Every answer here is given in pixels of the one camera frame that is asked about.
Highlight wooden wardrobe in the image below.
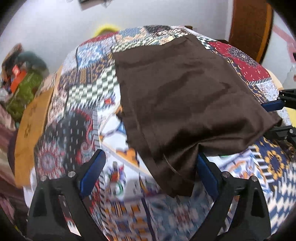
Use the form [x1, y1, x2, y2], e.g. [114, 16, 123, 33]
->
[228, 0, 273, 63]

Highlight pink striped curtain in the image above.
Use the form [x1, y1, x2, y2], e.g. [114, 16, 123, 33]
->
[1, 107, 28, 235]

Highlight green fabric storage bag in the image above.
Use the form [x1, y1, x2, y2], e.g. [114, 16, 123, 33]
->
[5, 70, 43, 122]

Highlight grey plush toy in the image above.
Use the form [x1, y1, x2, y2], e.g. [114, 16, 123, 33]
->
[15, 51, 47, 72]

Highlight brown cloth garment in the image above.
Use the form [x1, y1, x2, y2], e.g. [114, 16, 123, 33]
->
[113, 35, 281, 197]

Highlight orange box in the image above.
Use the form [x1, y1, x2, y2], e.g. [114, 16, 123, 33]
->
[11, 65, 27, 93]

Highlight wooden lap desk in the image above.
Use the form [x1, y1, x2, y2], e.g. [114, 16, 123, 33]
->
[14, 65, 63, 188]

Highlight yellow curved foam tube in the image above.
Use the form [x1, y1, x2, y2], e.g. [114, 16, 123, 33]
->
[93, 24, 120, 38]

